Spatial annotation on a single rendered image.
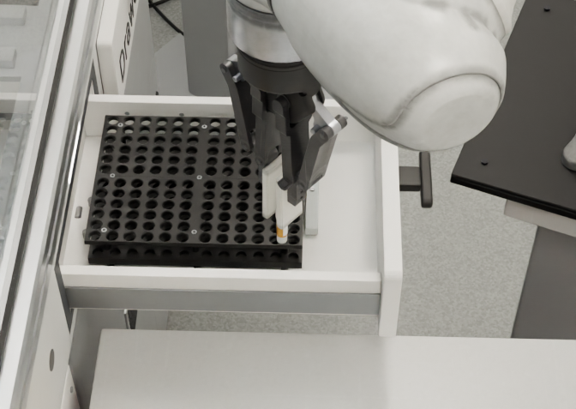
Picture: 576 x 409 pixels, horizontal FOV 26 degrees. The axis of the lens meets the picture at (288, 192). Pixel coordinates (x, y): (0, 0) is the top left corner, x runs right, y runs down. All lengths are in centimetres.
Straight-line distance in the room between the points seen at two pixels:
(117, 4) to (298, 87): 50
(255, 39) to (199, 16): 146
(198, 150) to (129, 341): 22
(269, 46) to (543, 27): 77
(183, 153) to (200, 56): 117
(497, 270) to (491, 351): 103
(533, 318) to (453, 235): 71
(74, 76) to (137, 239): 18
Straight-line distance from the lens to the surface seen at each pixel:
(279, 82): 102
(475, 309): 234
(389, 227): 125
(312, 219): 135
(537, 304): 173
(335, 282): 125
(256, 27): 97
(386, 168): 130
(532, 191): 150
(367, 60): 79
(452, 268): 239
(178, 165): 134
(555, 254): 164
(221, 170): 133
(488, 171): 151
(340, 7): 81
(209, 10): 240
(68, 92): 130
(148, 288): 128
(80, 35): 136
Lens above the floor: 191
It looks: 50 degrees down
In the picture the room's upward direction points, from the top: straight up
